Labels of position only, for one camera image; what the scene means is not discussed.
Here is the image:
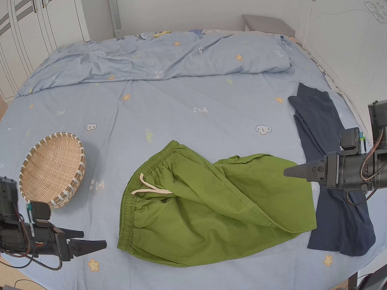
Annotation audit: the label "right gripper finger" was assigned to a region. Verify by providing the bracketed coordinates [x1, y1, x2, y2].
[284, 159, 328, 181]
[305, 178, 328, 188]

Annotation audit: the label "green shorts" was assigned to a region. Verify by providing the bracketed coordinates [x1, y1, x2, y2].
[117, 140, 317, 266]

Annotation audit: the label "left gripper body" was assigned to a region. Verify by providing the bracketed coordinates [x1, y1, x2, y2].
[30, 221, 74, 261]

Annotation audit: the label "black cable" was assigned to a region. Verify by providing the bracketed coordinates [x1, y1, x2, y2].
[345, 189, 378, 206]
[0, 248, 63, 270]

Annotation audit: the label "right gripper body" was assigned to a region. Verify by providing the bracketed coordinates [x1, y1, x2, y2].
[326, 151, 368, 193]

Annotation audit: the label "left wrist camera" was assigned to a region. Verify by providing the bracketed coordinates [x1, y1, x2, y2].
[27, 201, 52, 223]

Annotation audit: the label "round woven basket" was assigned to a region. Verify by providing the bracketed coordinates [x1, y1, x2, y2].
[19, 132, 86, 209]

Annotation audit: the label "grey vertical wall duct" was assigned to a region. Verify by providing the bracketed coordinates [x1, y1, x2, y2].
[105, 0, 123, 32]

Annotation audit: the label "grey bedside table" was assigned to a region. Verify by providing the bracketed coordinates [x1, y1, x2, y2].
[242, 14, 295, 37]

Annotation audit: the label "bed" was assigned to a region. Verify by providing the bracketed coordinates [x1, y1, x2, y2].
[0, 0, 387, 290]

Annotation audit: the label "white wardrobe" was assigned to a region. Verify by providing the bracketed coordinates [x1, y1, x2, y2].
[0, 0, 91, 102]

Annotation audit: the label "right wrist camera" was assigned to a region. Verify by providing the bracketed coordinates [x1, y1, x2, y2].
[340, 127, 368, 157]

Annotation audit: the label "pale blue quilt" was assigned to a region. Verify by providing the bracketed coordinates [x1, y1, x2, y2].
[15, 28, 295, 97]

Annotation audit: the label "dark blue T-shirt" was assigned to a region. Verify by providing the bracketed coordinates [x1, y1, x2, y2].
[287, 83, 376, 257]

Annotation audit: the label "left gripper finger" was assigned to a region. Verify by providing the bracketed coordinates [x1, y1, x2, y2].
[69, 239, 107, 257]
[64, 228, 84, 240]

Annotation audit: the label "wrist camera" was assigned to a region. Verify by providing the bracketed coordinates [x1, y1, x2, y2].
[340, 127, 368, 157]
[27, 201, 52, 223]

